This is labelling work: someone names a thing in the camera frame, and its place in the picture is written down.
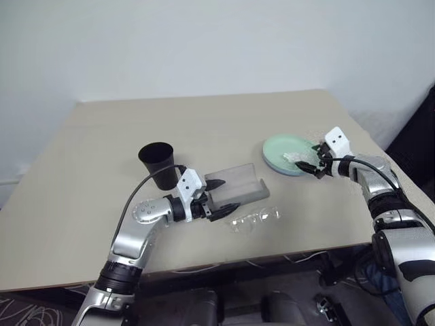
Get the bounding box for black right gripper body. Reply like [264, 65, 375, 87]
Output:
[314, 142, 336, 180]

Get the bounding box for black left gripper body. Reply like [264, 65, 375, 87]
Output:
[190, 189, 214, 222]

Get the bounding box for clear plastic piece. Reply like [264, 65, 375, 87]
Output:
[281, 150, 322, 171]

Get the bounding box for black plastic cup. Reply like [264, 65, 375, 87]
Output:
[137, 142, 179, 192]

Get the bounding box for green plate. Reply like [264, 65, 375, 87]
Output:
[262, 133, 319, 176]

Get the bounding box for black chair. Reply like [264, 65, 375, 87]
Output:
[385, 79, 435, 235]

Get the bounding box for blue fabric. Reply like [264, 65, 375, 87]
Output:
[365, 264, 404, 326]

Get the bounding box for small black floor device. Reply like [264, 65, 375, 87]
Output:
[313, 293, 341, 321]

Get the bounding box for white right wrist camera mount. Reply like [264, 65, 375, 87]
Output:
[324, 126, 351, 158]

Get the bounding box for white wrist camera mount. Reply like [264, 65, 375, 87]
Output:
[175, 167, 208, 205]
[324, 126, 351, 158]

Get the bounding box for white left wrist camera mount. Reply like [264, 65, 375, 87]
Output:
[175, 167, 208, 205]

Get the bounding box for clear frame glasses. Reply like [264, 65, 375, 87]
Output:
[227, 206, 283, 235]

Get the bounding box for white cable under table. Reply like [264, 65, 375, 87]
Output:
[168, 250, 329, 274]

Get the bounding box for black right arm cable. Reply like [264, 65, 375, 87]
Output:
[321, 156, 435, 237]

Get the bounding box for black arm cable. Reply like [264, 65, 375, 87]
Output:
[321, 156, 435, 237]
[114, 164, 190, 246]

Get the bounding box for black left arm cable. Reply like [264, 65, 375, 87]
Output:
[114, 164, 190, 246]

